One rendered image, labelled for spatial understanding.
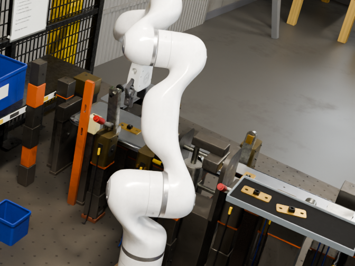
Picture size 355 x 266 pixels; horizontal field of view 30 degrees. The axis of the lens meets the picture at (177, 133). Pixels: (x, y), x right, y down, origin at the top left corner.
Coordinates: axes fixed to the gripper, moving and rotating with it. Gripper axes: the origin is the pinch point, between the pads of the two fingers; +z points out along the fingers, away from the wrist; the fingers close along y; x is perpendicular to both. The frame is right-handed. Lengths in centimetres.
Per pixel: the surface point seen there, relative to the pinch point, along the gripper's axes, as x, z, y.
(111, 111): 0.3, -1.1, -16.1
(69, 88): 26.6, 6.0, -0.2
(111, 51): 146, 104, 259
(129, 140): -4.5, 11.9, -7.4
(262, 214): -62, -4, -41
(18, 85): 35.8, 2.2, -18.9
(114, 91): -0.4, -9.3, -17.4
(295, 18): 63, 103, 516
